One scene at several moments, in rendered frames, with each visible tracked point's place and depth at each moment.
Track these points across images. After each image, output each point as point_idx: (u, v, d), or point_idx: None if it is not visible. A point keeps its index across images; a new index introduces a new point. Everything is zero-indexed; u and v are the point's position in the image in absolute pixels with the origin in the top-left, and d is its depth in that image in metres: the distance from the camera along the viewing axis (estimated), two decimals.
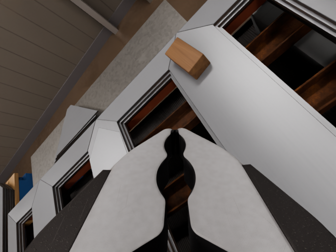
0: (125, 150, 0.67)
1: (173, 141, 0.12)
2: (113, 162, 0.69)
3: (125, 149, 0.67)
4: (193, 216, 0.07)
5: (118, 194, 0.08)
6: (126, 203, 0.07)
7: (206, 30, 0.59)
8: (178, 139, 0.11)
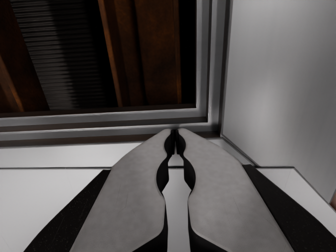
0: None
1: (173, 141, 0.12)
2: None
3: None
4: (193, 216, 0.07)
5: (118, 194, 0.08)
6: (126, 203, 0.07)
7: None
8: (178, 139, 0.11)
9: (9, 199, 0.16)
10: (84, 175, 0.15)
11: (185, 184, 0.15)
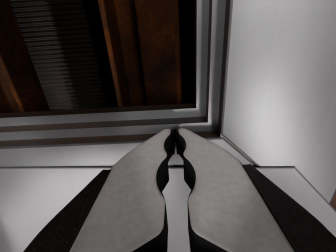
0: None
1: (173, 141, 0.12)
2: None
3: None
4: (193, 216, 0.07)
5: (118, 194, 0.08)
6: (126, 203, 0.07)
7: None
8: (178, 139, 0.11)
9: (9, 198, 0.16)
10: (84, 174, 0.15)
11: (186, 183, 0.15)
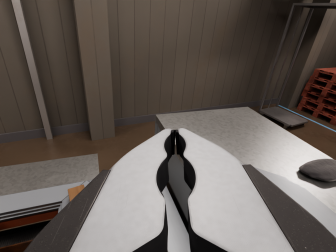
0: None
1: (173, 141, 0.12)
2: None
3: None
4: (193, 216, 0.07)
5: (118, 194, 0.08)
6: (126, 203, 0.07)
7: None
8: (178, 139, 0.11)
9: None
10: None
11: None
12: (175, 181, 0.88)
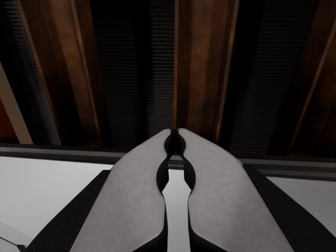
0: (53, 161, 0.24)
1: (173, 141, 0.12)
2: (70, 199, 0.28)
3: (49, 159, 0.24)
4: (193, 216, 0.07)
5: (118, 194, 0.08)
6: (126, 203, 0.07)
7: None
8: (178, 139, 0.11)
9: None
10: None
11: None
12: None
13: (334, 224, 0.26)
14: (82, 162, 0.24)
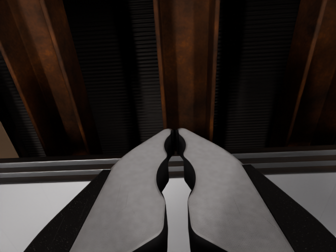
0: (34, 183, 0.22)
1: (173, 141, 0.12)
2: None
3: (30, 183, 0.22)
4: (193, 216, 0.07)
5: (118, 194, 0.08)
6: (126, 203, 0.07)
7: None
8: (178, 139, 0.11)
9: None
10: None
11: None
12: None
13: None
14: (65, 181, 0.22)
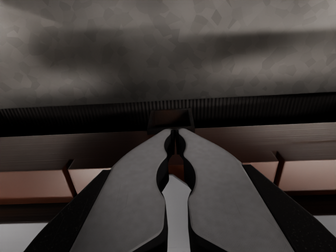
0: None
1: (173, 141, 0.12)
2: None
3: None
4: (193, 216, 0.07)
5: (118, 194, 0.08)
6: (126, 203, 0.07)
7: None
8: (178, 139, 0.11)
9: None
10: None
11: None
12: None
13: None
14: None
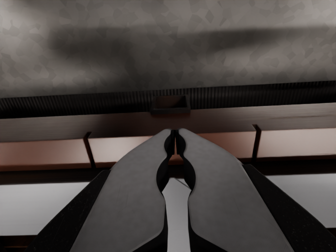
0: None
1: (173, 141, 0.12)
2: None
3: None
4: (193, 216, 0.07)
5: (118, 194, 0.08)
6: (126, 203, 0.07)
7: None
8: (178, 139, 0.11)
9: None
10: None
11: None
12: None
13: None
14: None
